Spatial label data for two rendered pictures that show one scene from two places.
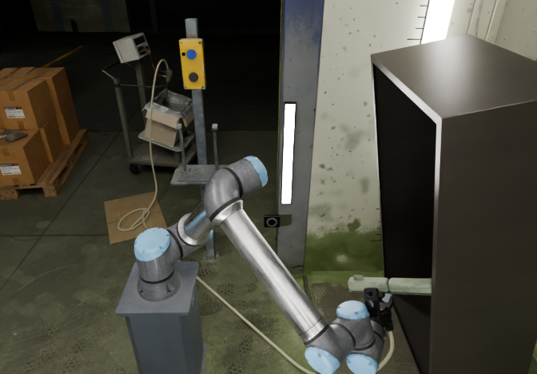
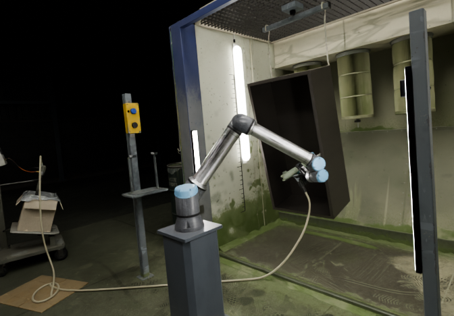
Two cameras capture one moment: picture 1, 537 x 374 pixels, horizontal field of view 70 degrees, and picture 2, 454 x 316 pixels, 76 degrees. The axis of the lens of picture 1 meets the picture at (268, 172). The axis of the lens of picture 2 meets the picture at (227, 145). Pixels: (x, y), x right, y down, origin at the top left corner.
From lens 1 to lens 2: 1.72 m
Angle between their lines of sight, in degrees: 49
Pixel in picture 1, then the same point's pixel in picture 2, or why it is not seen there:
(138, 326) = (195, 251)
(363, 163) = (228, 162)
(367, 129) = not seen: hidden behind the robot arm
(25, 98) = not seen: outside the picture
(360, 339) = not seen: hidden behind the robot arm
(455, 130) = (313, 75)
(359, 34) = (214, 95)
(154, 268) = (196, 202)
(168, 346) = (211, 267)
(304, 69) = (196, 113)
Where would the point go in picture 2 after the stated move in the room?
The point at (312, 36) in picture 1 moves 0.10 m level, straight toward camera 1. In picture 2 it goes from (197, 96) to (203, 94)
